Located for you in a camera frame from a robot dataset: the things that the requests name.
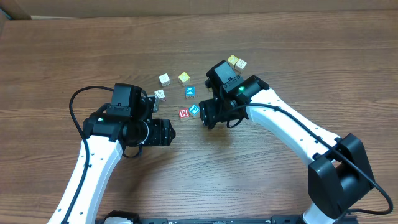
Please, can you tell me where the white block upper left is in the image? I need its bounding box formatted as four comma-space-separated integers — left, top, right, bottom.
159, 73, 170, 86

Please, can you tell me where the yellow block centre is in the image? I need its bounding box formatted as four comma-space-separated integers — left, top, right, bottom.
178, 72, 190, 86

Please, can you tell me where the yellow block far right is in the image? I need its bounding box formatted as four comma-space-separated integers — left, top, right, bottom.
227, 55, 239, 68

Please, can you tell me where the red M block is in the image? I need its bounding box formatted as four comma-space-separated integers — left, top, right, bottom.
178, 108, 190, 121

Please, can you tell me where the white block far right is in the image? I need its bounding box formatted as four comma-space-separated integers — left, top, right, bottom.
234, 59, 247, 73

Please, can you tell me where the blue X block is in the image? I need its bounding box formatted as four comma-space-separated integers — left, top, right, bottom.
185, 86, 196, 98

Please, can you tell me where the white block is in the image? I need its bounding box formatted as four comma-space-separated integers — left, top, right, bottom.
159, 73, 170, 86
234, 59, 247, 73
154, 90, 166, 101

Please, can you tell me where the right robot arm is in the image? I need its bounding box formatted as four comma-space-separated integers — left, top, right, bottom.
199, 60, 374, 223

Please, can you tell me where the blue P block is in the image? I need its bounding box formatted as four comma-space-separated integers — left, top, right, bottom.
188, 105, 200, 118

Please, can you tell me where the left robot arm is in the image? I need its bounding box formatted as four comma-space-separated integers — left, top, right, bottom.
49, 83, 176, 223

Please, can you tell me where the yellow block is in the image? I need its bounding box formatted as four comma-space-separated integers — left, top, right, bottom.
227, 55, 239, 68
178, 72, 190, 86

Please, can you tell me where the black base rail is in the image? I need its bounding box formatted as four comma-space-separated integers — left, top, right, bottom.
95, 215, 358, 224

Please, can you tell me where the white block lower left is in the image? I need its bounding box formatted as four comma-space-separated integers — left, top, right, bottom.
154, 90, 166, 101

